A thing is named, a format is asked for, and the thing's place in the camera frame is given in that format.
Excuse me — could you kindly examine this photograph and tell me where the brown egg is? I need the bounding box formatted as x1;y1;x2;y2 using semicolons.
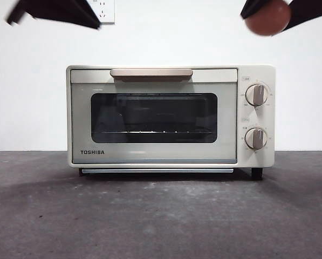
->
244;0;291;37

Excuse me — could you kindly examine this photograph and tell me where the glass oven door with handle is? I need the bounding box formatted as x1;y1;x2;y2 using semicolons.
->
70;68;238;165

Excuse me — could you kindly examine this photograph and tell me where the cream oven knob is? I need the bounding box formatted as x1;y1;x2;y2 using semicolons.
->
244;127;269;151
245;84;269;107

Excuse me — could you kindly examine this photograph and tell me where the cream Toshiba toaster oven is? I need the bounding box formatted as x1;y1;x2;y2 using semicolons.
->
65;64;276;181

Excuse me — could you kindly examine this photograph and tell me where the metal crumb tray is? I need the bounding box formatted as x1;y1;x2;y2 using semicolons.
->
81;168;234;175

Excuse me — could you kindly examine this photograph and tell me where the white wall socket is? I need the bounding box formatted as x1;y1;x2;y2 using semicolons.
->
92;0;115;25

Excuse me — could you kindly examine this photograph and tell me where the metal wire oven rack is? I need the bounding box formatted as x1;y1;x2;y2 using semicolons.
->
100;130;213;135

